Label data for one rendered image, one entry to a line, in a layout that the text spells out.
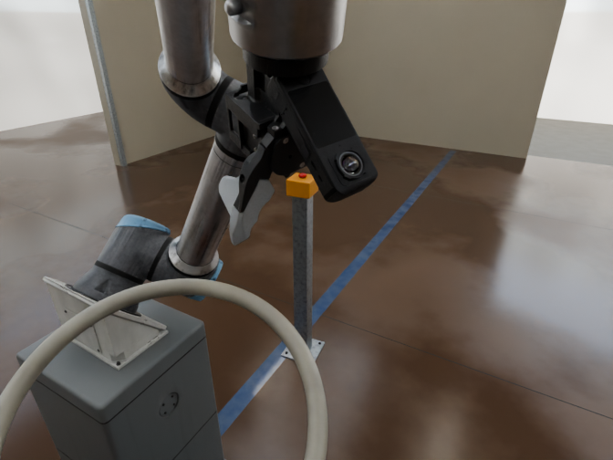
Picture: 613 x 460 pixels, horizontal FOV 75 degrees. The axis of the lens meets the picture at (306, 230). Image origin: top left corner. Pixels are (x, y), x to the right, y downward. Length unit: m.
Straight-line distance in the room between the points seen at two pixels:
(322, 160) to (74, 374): 1.15
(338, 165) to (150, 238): 1.02
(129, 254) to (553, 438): 2.03
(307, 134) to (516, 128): 6.30
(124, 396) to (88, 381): 0.11
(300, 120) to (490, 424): 2.12
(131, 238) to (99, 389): 0.42
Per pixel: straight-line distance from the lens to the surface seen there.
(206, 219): 1.05
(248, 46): 0.33
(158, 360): 1.32
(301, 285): 2.15
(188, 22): 0.66
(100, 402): 1.26
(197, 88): 0.83
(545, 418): 2.48
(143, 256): 1.28
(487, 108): 6.57
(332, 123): 0.34
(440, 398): 2.36
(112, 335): 1.26
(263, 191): 0.39
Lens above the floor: 1.73
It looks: 27 degrees down
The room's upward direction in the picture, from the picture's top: straight up
